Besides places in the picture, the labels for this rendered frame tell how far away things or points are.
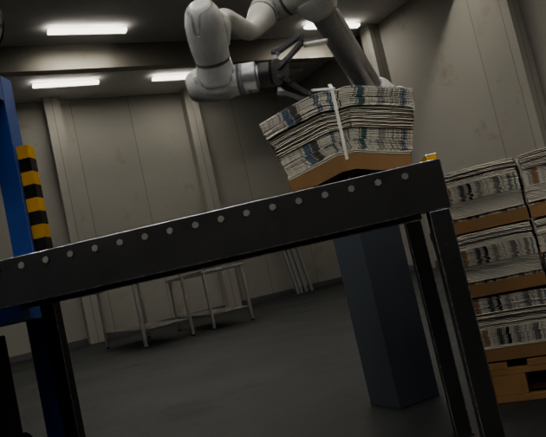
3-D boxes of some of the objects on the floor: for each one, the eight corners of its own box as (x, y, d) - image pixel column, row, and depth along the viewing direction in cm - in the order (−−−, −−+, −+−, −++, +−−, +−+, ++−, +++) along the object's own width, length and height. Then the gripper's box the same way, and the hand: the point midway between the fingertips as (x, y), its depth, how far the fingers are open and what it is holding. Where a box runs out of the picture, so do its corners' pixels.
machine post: (90, 487, 230) (12, 81, 242) (81, 496, 221) (0, 74, 233) (68, 492, 230) (-10, 86, 243) (57, 501, 222) (-23, 80, 234)
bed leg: (516, 487, 149) (447, 208, 155) (523, 497, 143) (451, 206, 149) (491, 492, 150) (424, 213, 155) (497, 502, 144) (427, 211, 149)
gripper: (253, 38, 188) (325, 25, 186) (265, 120, 187) (338, 108, 185) (250, 30, 181) (325, 16, 179) (263, 115, 180) (338, 103, 178)
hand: (327, 64), depth 182 cm, fingers open, 14 cm apart
